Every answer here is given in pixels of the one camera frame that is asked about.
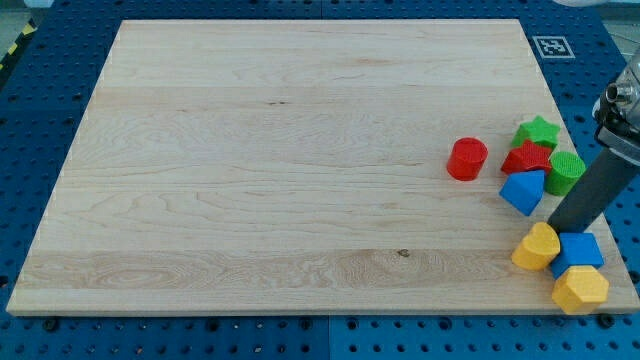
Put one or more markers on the yellow heart block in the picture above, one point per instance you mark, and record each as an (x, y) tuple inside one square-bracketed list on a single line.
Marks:
[(537, 249)]

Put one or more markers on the light wooden board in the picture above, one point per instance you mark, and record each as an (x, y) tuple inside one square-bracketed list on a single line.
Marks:
[(254, 167)]

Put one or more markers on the red cylinder block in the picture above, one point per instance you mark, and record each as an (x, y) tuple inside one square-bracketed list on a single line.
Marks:
[(467, 159)]

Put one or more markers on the blue pentagon block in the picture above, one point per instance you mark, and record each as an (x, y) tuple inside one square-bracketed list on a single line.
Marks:
[(524, 190)]

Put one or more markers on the red star block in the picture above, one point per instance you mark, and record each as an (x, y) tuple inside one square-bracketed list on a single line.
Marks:
[(527, 157)]

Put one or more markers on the green star block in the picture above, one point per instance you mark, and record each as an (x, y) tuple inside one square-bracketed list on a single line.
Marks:
[(539, 131)]

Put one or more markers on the green cylinder block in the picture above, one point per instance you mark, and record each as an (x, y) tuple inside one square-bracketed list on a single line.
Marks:
[(566, 169)]

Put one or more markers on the blue cube block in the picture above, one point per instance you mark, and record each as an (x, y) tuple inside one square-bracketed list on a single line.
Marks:
[(576, 249)]

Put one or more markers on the white fiducial marker tag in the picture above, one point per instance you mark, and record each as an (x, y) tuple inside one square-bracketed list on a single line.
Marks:
[(553, 47)]

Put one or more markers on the yellow hexagon block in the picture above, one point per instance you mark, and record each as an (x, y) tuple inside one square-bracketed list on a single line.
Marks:
[(580, 290)]

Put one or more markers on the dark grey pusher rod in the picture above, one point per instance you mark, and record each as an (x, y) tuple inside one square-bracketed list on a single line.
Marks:
[(604, 179)]

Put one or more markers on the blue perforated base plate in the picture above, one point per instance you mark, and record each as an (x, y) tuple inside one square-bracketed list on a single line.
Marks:
[(41, 107)]

